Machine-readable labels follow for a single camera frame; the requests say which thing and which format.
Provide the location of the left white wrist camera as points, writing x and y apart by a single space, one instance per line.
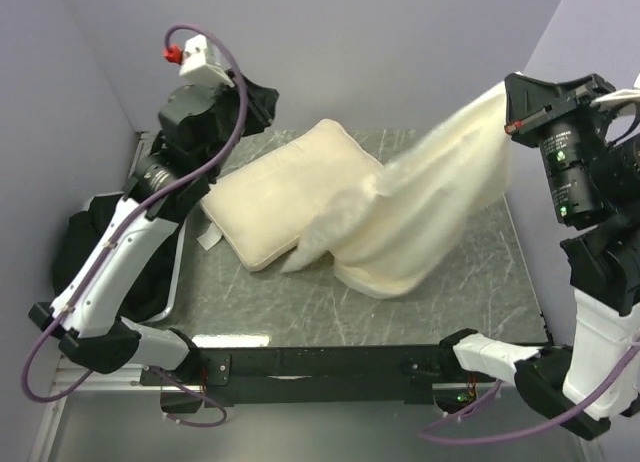
199 62

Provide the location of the cream pillowcase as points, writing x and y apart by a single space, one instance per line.
389 230

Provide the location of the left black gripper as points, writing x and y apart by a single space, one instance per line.
260 107

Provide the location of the white pillow label tag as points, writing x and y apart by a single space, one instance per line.
210 237

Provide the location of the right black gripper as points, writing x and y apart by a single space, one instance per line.
527 97

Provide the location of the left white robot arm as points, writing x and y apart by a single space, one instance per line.
158 196

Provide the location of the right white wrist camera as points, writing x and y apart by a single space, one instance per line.
623 102

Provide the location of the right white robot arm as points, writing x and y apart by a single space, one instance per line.
594 185

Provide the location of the grey plastic basket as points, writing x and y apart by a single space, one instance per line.
151 297

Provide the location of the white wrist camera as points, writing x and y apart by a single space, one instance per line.
623 102
199 62

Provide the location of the cream pillow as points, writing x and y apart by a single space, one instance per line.
263 207

